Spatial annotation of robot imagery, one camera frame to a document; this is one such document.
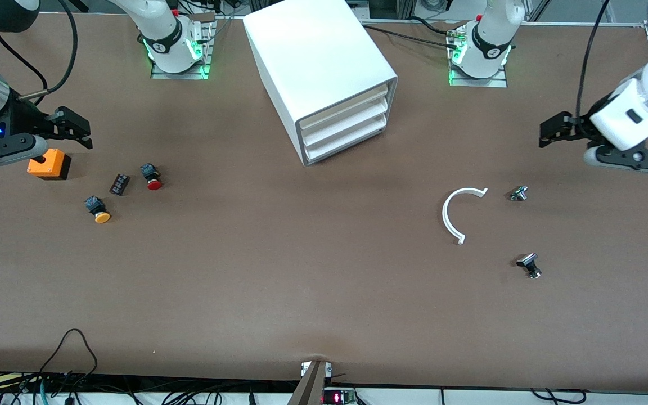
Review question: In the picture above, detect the orange and black button box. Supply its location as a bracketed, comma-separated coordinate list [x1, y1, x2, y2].
[27, 148, 71, 181]

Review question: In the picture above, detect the yellow push button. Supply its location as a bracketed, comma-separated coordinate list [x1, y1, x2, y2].
[84, 196, 112, 224]

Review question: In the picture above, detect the red push button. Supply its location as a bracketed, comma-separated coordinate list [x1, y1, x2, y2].
[140, 163, 163, 191]

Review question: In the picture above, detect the white curved plastic clip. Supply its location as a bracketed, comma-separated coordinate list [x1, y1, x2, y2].
[442, 187, 489, 245]

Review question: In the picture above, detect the red LED display device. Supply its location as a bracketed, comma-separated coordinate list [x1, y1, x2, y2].
[322, 388, 357, 405]

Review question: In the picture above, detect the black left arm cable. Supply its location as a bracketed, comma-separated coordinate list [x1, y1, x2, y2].
[576, 0, 611, 119]

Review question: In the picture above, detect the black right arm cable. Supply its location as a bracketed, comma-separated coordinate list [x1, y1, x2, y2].
[0, 0, 78, 105]

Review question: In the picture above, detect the black-topped knob switch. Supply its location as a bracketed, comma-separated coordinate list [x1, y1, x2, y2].
[516, 253, 542, 280]

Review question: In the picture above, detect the black cable to arm base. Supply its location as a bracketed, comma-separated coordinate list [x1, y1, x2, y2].
[361, 16, 462, 47]

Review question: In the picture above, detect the black looped cable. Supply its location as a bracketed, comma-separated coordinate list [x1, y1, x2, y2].
[37, 329, 98, 379]

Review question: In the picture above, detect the black cable bundle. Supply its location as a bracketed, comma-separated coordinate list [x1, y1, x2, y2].
[0, 371, 291, 405]

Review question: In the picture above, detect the black cable below table edge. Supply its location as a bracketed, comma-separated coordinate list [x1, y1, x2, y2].
[529, 388, 589, 403]

